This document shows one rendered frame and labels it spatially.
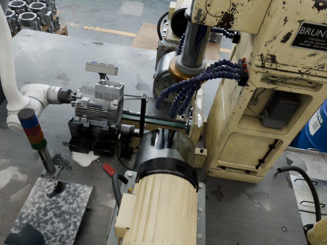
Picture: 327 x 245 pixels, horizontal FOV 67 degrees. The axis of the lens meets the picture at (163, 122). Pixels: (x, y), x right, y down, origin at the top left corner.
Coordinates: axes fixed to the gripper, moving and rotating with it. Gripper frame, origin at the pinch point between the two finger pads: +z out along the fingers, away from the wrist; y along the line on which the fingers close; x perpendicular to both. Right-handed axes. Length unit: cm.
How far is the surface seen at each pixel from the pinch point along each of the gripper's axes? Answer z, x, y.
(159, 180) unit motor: 37, -24, -56
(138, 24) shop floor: -48, 101, 293
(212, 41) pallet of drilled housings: 69, 100, 246
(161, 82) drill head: 27.0, 4.6, 21.0
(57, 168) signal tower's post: -19.2, 23.7, -27.9
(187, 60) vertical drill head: 41.5, -26.6, -3.7
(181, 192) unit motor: 43, -22, -58
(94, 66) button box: -11.2, -1.7, 23.9
